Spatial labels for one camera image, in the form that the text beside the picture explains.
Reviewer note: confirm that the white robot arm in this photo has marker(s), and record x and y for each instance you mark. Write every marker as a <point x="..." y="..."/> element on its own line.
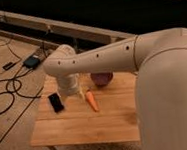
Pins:
<point x="160" y="61"/>

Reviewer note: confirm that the dark purple bowl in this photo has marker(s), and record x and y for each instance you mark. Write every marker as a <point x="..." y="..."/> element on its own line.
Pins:
<point x="101" y="79"/>

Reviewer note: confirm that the orange carrot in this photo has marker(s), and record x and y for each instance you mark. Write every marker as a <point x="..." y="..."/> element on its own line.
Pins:
<point x="90" y="98"/>

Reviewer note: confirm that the wooden table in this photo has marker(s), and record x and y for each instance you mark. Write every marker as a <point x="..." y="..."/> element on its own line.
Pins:
<point x="115" y="120"/>

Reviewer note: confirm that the black phone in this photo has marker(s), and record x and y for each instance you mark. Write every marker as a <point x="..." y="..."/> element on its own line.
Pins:
<point x="55" y="102"/>

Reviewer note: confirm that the dark power adapter box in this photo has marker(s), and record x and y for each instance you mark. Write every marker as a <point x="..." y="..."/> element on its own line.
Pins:
<point x="31" y="62"/>

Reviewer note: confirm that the small black device on floor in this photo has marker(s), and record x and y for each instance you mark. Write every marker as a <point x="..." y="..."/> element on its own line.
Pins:
<point x="8" y="66"/>

